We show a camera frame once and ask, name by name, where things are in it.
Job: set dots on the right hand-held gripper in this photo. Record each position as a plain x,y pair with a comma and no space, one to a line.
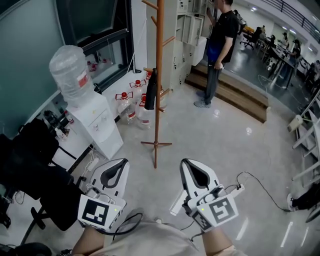
220,210

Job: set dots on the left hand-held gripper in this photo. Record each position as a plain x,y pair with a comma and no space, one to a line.
96,212

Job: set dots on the black umbrella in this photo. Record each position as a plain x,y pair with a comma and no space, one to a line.
151,92

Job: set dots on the wooden coat stand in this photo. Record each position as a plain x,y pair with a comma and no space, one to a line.
158,75

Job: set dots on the person's right forearm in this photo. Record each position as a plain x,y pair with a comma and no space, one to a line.
216,241

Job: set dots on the person's left forearm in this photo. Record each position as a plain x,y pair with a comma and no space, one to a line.
88,243

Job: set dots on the white power strip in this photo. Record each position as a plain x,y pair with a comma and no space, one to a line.
240,190
92,163

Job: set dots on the white water dispenser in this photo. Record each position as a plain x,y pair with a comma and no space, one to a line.
100,125

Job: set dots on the small white bottle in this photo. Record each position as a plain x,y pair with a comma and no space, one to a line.
60,133

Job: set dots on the clear water jug red cap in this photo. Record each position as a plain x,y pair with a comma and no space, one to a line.
163,98
125,110
137,87
149,74
145,118

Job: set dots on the black office chair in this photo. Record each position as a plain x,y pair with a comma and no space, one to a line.
35,160
250,38

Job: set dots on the person's beige shirt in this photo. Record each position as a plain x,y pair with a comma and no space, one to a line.
155,242

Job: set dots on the wooden step platform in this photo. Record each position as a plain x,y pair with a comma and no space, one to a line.
237,92

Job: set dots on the white box heater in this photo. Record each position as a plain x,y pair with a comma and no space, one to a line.
295,123

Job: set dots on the large clear water bottle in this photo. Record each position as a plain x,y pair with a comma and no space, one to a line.
68,72

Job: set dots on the white metal rack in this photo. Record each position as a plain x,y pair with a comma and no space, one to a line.
308,140

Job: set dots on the beige metal lockers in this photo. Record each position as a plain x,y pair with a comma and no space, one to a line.
185,32

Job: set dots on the long work table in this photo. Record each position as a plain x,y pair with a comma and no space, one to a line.
280,53

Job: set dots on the black framed window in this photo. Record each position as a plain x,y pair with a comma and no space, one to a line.
97,22

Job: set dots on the black stair railing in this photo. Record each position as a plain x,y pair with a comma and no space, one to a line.
300,17

